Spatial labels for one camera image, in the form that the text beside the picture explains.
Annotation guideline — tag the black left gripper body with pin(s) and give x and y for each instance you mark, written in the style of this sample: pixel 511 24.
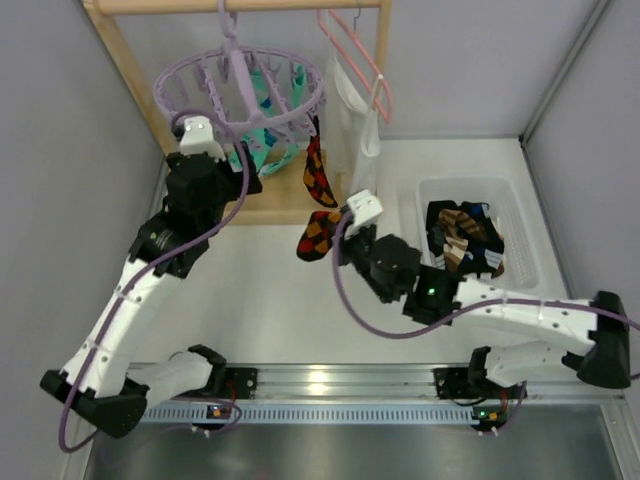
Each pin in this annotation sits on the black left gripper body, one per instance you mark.
pixel 239 173

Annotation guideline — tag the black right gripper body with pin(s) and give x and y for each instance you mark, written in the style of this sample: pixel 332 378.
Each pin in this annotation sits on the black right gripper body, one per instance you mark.
pixel 353 240

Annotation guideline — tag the black sock with blue accents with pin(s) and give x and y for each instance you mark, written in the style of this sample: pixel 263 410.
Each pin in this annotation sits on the black sock with blue accents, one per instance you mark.
pixel 484 255

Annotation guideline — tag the black red argyle sock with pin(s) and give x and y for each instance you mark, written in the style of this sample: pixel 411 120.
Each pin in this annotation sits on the black red argyle sock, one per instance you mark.
pixel 317 238
pixel 314 175

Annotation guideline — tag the purple round clip hanger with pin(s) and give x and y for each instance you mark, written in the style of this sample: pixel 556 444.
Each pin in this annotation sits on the purple round clip hanger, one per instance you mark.
pixel 239 63

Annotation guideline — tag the brown striped sock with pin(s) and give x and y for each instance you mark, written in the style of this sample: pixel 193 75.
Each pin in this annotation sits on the brown striped sock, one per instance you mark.
pixel 461 230

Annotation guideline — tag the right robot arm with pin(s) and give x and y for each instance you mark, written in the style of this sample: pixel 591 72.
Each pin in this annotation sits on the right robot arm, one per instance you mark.
pixel 589 338

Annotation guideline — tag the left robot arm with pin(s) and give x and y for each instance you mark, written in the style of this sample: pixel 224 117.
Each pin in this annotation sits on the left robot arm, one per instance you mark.
pixel 98 383

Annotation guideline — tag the white cloth on hanger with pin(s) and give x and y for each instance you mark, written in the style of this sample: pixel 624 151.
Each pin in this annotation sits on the white cloth on hanger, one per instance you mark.
pixel 351 126

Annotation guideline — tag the pink clothes hanger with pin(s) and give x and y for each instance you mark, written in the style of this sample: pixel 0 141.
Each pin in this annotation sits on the pink clothes hanger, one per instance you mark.
pixel 368 68

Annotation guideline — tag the black sock with white stripes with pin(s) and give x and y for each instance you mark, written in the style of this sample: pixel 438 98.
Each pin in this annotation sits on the black sock with white stripes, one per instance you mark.
pixel 435 232

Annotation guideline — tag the white plastic laundry basket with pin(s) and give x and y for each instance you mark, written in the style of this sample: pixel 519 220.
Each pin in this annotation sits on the white plastic laundry basket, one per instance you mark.
pixel 521 267

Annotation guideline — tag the aluminium corner profile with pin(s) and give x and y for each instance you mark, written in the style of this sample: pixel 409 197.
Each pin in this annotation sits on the aluminium corner profile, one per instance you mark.
pixel 578 45

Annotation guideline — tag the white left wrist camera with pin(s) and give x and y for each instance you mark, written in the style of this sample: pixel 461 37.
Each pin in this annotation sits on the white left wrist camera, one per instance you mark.
pixel 199 138

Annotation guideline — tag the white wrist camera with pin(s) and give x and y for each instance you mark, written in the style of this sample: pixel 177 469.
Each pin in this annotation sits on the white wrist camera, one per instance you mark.
pixel 199 138
pixel 365 208

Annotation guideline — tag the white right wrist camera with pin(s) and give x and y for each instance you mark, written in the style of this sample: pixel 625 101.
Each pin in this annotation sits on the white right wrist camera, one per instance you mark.
pixel 365 208

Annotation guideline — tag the white slotted cable duct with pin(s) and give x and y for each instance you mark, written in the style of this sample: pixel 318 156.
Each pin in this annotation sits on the white slotted cable duct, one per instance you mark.
pixel 323 414

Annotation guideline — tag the aluminium mounting rail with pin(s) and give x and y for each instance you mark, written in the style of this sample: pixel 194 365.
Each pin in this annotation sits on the aluminium mounting rail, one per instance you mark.
pixel 297 382

